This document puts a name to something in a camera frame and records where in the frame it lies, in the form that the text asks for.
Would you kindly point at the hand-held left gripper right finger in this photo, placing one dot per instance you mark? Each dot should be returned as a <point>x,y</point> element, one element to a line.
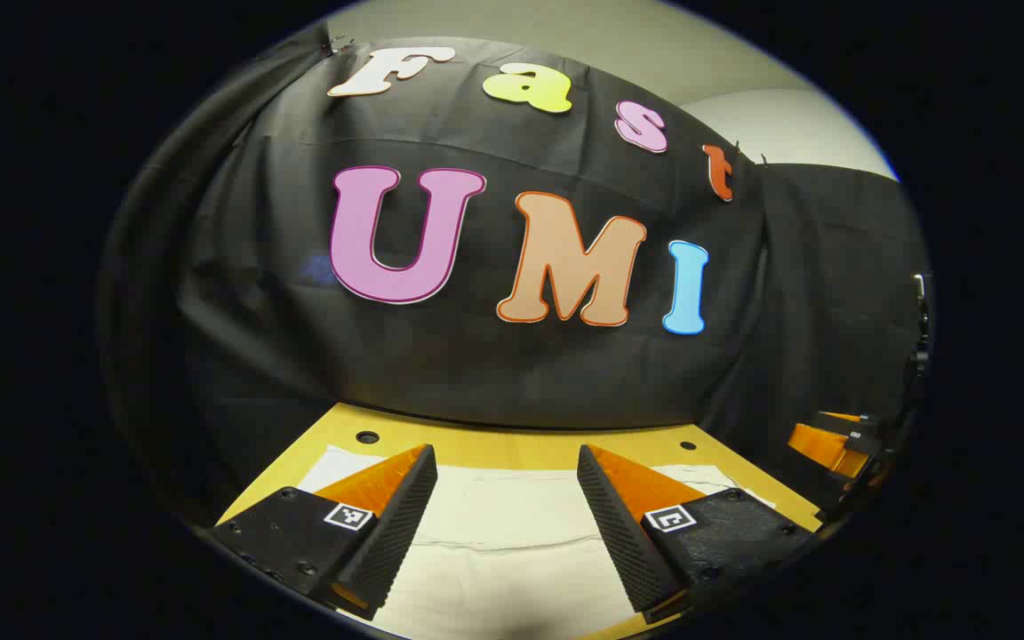
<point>619,524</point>

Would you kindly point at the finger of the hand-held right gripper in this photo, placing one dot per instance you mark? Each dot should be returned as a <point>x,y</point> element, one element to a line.
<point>854,425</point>
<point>828,452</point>

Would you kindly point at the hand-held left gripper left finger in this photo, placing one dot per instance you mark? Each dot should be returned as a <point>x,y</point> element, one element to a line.
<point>396,524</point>

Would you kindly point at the white jeans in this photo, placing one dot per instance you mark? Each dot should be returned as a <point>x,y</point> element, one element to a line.
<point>503,551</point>

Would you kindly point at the black backdrop cloth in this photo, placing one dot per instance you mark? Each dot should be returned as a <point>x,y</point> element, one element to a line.
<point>476,373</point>

